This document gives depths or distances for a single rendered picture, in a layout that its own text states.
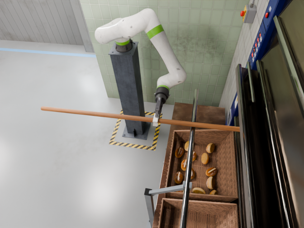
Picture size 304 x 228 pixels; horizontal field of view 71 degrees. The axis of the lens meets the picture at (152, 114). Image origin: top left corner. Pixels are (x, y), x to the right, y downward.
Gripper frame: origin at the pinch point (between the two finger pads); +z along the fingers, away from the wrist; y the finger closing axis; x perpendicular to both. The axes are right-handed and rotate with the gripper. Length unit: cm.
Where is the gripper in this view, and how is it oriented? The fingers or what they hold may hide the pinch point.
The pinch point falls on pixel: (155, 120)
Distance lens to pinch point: 134.6
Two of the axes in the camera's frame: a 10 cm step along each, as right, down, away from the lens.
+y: 0.4, 6.4, 7.7
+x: -9.8, -1.2, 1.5
